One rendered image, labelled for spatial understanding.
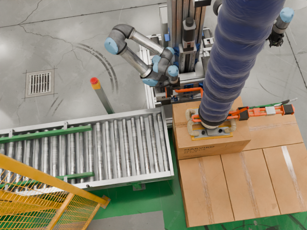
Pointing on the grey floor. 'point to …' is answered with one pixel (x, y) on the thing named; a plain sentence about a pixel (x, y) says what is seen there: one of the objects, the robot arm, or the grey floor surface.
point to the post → (103, 97)
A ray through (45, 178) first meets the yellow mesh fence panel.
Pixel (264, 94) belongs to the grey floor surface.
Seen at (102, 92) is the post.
